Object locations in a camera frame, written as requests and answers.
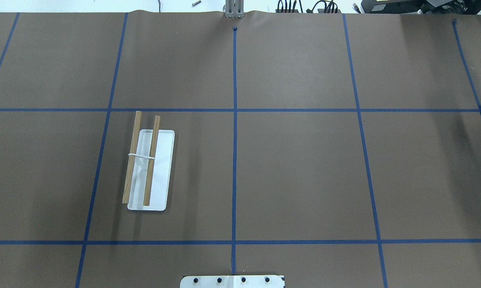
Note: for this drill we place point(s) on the right wooden rack bar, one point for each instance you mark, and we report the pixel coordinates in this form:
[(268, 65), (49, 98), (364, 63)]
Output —
[(151, 161)]

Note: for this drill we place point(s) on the wooden rack bar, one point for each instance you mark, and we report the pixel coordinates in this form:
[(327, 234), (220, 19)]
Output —
[(131, 157), (151, 161)]

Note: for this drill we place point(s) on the white towel rack base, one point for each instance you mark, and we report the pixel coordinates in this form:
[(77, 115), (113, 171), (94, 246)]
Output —
[(161, 171)]

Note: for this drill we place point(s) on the left wooden rack bar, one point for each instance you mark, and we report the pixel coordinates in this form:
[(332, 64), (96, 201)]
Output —
[(131, 157)]

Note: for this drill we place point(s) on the aluminium frame post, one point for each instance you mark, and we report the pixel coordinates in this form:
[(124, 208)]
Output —
[(234, 9)]

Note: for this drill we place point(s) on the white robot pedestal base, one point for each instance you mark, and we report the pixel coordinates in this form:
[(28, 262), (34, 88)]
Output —
[(233, 281)]

